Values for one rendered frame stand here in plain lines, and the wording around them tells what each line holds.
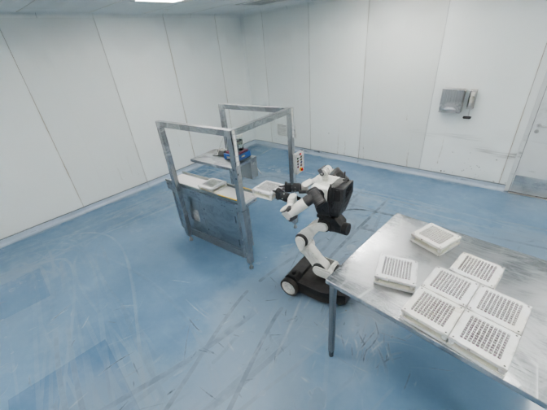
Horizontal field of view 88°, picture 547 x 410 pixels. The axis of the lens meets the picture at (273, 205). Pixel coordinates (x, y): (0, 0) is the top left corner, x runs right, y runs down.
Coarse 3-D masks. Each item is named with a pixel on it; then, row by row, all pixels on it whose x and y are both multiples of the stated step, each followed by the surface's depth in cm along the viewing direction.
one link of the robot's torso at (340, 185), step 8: (344, 176) 242; (320, 184) 233; (328, 184) 232; (336, 184) 231; (344, 184) 230; (352, 184) 236; (328, 192) 228; (336, 192) 227; (344, 192) 225; (328, 200) 231; (336, 200) 230; (344, 200) 231; (320, 208) 243; (328, 208) 237; (336, 208) 234; (344, 208) 245; (336, 216) 240
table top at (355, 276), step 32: (416, 224) 241; (352, 256) 212; (416, 256) 206; (448, 256) 204; (480, 256) 201; (512, 256) 199; (352, 288) 185; (384, 288) 183; (416, 288) 181; (512, 288) 175; (544, 288) 173; (544, 320) 155; (448, 352) 146; (544, 352) 140; (512, 384) 129; (544, 384) 128
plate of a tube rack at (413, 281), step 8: (384, 256) 199; (392, 256) 198; (416, 264) 189; (376, 272) 186; (408, 272) 184; (416, 272) 184; (392, 280) 179; (400, 280) 179; (408, 280) 178; (416, 280) 178
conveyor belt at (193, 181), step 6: (180, 180) 372; (186, 180) 370; (192, 180) 368; (198, 180) 367; (204, 180) 365; (228, 186) 342; (222, 192) 330; (228, 192) 329; (234, 192) 328; (246, 192) 325; (234, 198) 313; (246, 198) 311; (252, 198) 315; (246, 204) 308
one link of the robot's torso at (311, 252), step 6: (300, 240) 276; (312, 240) 292; (300, 246) 280; (306, 246) 283; (312, 246) 286; (306, 252) 282; (312, 252) 282; (318, 252) 287; (312, 258) 285; (318, 258) 284; (324, 258) 287; (312, 264) 289; (318, 264) 281; (324, 264) 282; (330, 264) 289
